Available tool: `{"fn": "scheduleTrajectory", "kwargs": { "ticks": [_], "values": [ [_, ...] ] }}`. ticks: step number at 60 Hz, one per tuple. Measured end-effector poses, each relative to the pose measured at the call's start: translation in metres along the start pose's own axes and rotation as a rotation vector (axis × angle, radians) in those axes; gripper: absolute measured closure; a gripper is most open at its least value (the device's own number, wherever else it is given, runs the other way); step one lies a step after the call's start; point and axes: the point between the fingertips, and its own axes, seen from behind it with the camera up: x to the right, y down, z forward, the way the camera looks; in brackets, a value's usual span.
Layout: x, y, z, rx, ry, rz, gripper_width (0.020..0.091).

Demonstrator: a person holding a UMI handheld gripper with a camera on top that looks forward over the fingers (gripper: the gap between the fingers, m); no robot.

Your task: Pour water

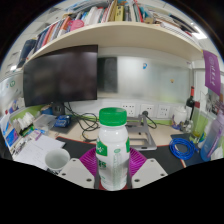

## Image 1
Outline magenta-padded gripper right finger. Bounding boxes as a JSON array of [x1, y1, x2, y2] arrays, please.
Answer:
[[127, 147, 169, 190]]

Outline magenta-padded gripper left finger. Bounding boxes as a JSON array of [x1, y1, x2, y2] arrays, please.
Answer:
[[57, 147, 100, 190]]

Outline white green-capped drink bottle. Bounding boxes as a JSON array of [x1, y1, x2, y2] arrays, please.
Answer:
[[95, 107, 132, 192]]

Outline purple translucent water jug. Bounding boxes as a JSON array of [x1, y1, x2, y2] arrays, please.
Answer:
[[199, 109, 224, 163]]

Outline black red-edged desk mat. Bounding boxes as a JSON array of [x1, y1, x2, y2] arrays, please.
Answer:
[[54, 135, 188, 174]]

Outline black-white checkered mug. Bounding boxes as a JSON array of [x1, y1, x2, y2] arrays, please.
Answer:
[[44, 148, 72, 176]]

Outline flat round red coaster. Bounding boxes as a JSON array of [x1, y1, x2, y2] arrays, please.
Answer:
[[97, 181, 129, 192]]

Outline grey metal laptop stand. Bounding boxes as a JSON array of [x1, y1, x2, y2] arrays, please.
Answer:
[[124, 114, 158, 152]]

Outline white written paper pad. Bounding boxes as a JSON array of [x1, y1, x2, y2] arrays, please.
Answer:
[[13, 134, 67, 170]]

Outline small blue device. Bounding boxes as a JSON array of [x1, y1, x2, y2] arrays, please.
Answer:
[[53, 114, 72, 128]]

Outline clear plastic box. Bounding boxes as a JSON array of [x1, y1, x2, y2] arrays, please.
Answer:
[[33, 114, 56, 131]]

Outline white round jar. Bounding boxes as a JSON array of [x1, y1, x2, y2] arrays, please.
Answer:
[[172, 105, 188, 127]]

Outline green glass cup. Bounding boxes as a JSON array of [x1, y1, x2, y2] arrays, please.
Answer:
[[191, 109, 208, 139]]

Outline dark wine bottle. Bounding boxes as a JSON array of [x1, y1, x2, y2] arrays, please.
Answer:
[[185, 85, 196, 118]]

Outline group photo poster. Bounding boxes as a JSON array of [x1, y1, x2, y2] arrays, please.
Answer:
[[204, 88, 224, 116]]

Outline black computer monitor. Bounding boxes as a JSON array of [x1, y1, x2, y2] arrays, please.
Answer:
[[22, 44, 99, 116]]

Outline purple hanging banner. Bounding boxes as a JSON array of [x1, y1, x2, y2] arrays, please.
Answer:
[[202, 49, 222, 97]]

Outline ceiling lights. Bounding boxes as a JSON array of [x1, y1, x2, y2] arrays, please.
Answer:
[[9, 23, 208, 73]]

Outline coiled blue cable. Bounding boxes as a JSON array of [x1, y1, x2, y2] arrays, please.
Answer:
[[168, 137, 198, 161]]

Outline black tangled cables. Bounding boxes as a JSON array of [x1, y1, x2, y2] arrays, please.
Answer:
[[64, 103, 101, 143]]

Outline white wall socket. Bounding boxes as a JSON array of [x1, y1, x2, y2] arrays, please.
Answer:
[[157, 104, 171, 119], [121, 103, 137, 118], [140, 103, 155, 118]]

